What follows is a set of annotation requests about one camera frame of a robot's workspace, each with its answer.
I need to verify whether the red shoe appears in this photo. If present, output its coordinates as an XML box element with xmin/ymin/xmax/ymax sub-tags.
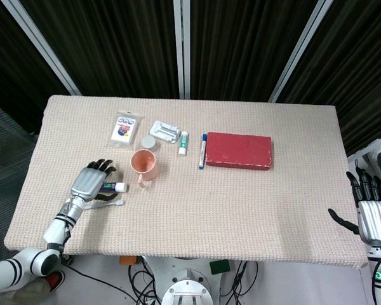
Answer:
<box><xmin>46</xmin><ymin>269</ymin><xmax>66</xmax><ymax>292</ymax></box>

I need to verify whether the grey mesh panel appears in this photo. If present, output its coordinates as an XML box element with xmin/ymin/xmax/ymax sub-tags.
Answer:
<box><xmin>0</xmin><ymin>93</ymin><xmax>47</xmax><ymax>264</ymax></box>

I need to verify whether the white-capped toothpaste tube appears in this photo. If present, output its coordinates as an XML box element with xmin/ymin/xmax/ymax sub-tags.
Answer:
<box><xmin>101</xmin><ymin>181</ymin><xmax>128</xmax><ymax>194</ymax></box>

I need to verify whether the green white glue stick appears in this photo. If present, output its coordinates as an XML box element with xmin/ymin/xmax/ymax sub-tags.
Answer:
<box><xmin>178</xmin><ymin>130</ymin><xmax>190</xmax><ymax>156</ymax></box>

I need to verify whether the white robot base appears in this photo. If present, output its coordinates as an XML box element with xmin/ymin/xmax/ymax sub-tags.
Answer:
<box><xmin>142</xmin><ymin>255</ymin><xmax>242</xmax><ymax>305</ymax></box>

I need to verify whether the pink ribbed cup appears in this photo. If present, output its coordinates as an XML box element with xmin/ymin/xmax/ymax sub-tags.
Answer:
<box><xmin>130</xmin><ymin>149</ymin><xmax>161</xmax><ymax>190</ymax></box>

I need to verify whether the dark pleated curtain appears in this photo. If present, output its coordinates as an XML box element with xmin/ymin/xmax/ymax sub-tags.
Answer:
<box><xmin>0</xmin><ymin>0</ymin><xmax>381</xmax><ymax>156</ymax></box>

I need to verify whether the small grey round cap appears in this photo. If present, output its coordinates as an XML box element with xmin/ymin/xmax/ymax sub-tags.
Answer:
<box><xmin>141</xmin><ymin>135</ymin><xmax>158</xmax><ymax>151</ymax></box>

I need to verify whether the beige woven tablecloth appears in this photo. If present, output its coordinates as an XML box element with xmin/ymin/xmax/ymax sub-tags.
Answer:
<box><xmin>3</xmin><ymin>95</ymin><xmax>369</xmax><ymax>270</ymax></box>

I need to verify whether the beige fabric bundle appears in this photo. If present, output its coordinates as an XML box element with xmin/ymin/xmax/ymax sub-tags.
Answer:
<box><xmin>0</xmin><ymin>276</ymin><xmax>51</xmax><ymax>305</ymax></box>

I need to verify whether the printed clear plastic packet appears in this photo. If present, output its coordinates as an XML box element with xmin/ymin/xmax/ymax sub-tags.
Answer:
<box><xmin>107</xmin><ymin>110</ymin><xmax>145</xmax><ymax>149</ymax></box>

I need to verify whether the black cable bundle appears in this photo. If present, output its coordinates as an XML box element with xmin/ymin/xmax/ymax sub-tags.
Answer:
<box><xmin>220</xmin><ymin>260</ymin><xmax>260</xmax><ymax>305</ymax></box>

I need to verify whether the razor in blister pack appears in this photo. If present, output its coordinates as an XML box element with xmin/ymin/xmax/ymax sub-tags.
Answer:
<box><xmin>149</xmin><ymin>119</ymin><xmax>182</xmax><ymax>144</ymax></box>

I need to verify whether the green box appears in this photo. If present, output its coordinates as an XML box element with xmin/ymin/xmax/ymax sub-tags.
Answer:
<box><xmin>209</xmin><ymin>259</ymin><xmax>232</xmax><ymax>276</ymax></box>

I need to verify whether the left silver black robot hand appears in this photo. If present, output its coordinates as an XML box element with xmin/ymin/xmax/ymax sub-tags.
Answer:
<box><xmin>69</xmin><ymin>158</ymin><xmax>119</xmax><ymax>203</ymax></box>

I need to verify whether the grey toothbrush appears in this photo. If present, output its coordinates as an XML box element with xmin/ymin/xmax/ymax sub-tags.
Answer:
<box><xmin>84</xmin><ymin>200</ymin><xmax>125</xmax><ymax>211</ymax></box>

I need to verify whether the black floor cable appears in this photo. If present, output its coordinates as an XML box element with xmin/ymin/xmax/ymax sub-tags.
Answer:
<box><xmin>66</xmin><ymin>263</ymin><xmax>163</xmax><ymax>305</ymax></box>

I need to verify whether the white frame post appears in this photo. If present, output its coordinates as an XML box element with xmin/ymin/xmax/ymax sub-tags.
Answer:
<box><xmin>268</xmin><ymin>0</ymin><xmax>334</xmax><ymax>103</ymax></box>
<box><xmin>1</xmin><ymin>0</ymin><xmax>83</xmax><ymax>96</ymax></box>
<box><xmin>173</xmin><ymin>0</ymin><xmax>192</xmax><ymax>99</ymax></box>

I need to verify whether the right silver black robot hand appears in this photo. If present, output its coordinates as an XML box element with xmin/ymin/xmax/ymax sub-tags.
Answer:
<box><xmin>327</xmin><ymin>166</ymin><xmax>381</xmax><ymax>248</ymax></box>

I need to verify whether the red brick block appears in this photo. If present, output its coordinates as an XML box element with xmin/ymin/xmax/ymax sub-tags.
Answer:
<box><xmin>205</xmin><ymin>132</ymin><xmax>276</xmax><ymax>173</ymax></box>

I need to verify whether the blue white marker pen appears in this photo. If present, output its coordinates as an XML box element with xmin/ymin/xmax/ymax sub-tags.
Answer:
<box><xmin>197</xmin><ymin>133</ymin><xmax>209</xmax><ymax>170</ymax></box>

